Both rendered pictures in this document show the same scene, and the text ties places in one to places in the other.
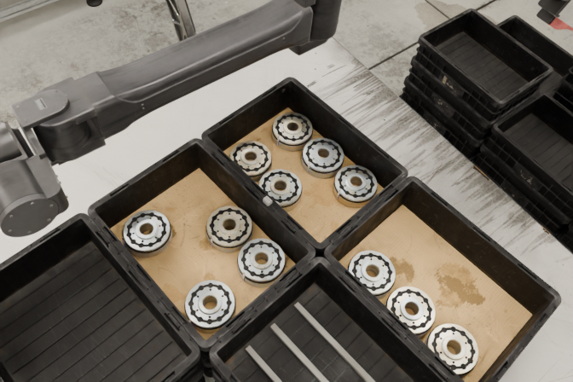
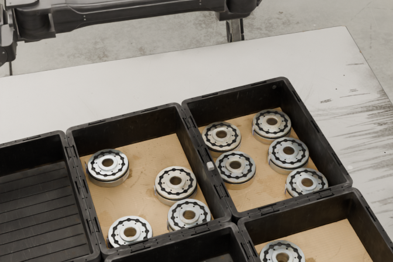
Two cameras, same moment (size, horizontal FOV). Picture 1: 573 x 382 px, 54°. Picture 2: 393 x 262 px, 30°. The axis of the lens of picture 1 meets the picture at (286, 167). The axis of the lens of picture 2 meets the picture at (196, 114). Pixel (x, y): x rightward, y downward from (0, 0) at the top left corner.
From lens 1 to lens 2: 69 cm
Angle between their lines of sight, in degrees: 22
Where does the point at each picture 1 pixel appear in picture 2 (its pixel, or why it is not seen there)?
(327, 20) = not seen: outside the picture
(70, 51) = (144, 36)
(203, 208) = (163, 165)
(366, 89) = (379, 120)
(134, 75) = not seen: outside the picture
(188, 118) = not seen: hidden behind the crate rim
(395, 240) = (322, 245)
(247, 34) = not seen: outside the picture
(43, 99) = not seen: outside the picture
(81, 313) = (32, 209)
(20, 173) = not seen: outside the picture
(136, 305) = (75, 219)
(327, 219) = not seen: hidden behind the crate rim
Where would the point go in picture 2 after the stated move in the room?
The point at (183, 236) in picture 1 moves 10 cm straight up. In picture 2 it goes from (136, 181) to (134, 154)
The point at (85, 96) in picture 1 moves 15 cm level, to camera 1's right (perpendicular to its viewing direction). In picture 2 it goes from (50, 0) to (121, 27)
